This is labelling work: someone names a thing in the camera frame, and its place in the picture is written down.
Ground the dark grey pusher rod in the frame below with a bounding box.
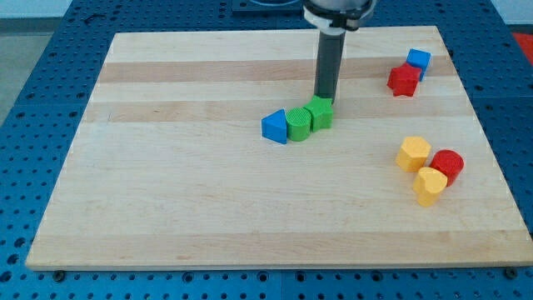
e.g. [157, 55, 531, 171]
[314, 32, 346, 102]

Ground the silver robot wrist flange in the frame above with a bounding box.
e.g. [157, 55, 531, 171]
[302, 0, 377, 33]

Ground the green star block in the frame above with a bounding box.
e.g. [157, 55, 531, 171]
[304, 95, 333, 132]

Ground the red star block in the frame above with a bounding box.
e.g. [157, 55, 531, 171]
[387, 62, 422, 97]

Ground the green cylinder block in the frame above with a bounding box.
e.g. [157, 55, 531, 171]
[286, 107, 311, 142]

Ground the blue cube block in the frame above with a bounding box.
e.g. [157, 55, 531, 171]
[406, 48, 431, 82]

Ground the blue triangle block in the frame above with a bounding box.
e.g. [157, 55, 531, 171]
[261, 109, 287, 144]

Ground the yellow hexagon block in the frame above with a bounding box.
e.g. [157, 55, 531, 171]
[396, 136, 431, 173]

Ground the red cylinder block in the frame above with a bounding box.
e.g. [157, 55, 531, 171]
[429, 149, 465, 187]

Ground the yellow heart block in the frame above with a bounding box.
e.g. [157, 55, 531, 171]
[412, 167, 448, 207]

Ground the light wooden board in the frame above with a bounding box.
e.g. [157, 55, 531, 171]
[26, 26, 532, 271]

